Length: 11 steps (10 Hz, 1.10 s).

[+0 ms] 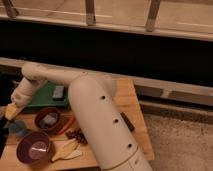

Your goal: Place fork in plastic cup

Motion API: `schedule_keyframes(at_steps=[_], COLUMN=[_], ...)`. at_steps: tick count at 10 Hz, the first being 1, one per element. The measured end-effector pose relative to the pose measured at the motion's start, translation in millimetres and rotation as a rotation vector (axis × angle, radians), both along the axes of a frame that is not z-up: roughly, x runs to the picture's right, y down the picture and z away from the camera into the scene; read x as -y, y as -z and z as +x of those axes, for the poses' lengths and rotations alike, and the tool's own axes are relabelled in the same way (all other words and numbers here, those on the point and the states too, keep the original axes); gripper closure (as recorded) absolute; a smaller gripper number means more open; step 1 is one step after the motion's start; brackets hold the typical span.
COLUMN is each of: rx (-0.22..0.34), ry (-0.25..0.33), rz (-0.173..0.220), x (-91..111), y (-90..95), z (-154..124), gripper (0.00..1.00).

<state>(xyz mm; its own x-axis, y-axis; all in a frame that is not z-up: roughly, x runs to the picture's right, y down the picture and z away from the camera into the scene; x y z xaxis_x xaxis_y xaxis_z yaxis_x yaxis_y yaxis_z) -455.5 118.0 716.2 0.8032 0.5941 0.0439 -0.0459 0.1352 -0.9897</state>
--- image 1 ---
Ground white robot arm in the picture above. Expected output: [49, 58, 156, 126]
[4, 62, 153, 171]

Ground green cutting board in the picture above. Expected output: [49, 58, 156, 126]
[27, 82, 69, 108]

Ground brown bowl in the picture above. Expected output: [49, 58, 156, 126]
[34, 107, 61, 135]

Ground grey object in bowl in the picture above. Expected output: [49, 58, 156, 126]
[39, 113, 57, 129]

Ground grey rectangular block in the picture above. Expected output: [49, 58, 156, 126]
[52, 85, 65, 100]

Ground dark red grapes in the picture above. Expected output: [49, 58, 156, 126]
[65, 129, 87, 145]

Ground wooden table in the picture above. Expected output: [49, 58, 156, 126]
[0, 78, 154, 171]

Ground dark brown bar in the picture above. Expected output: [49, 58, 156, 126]
[120, 112, 135, 132]

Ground grey carpet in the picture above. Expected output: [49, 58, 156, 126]
[144, 114, 213, 171]

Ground wooden railing post left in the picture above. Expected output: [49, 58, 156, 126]
[1, 0, 19, 18]

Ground wooden railing post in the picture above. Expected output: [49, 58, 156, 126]
[1, 0, 19, 18]
[85, 0, 96, 26]
[145, 0, 161, 32]

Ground wooden railing post middle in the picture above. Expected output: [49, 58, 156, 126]
[85, 0, 96, 26]

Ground wooden railing post right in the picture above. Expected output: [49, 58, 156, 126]
[145, 0, 161, 32]

